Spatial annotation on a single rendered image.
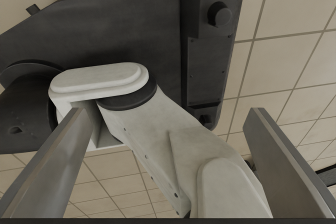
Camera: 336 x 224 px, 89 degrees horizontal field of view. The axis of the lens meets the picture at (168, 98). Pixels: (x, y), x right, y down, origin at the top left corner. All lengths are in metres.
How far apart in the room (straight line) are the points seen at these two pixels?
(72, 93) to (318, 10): 0.87
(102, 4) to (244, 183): 0.42
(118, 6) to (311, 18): 0.72
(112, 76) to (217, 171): 0.27
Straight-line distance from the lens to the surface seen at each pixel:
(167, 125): 0.31
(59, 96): 0.39
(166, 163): 0.27
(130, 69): 0.38
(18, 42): 0.55
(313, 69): 1.09
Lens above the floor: 0.61
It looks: 49 degrees down
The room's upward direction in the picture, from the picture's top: 167 degrees clockwise
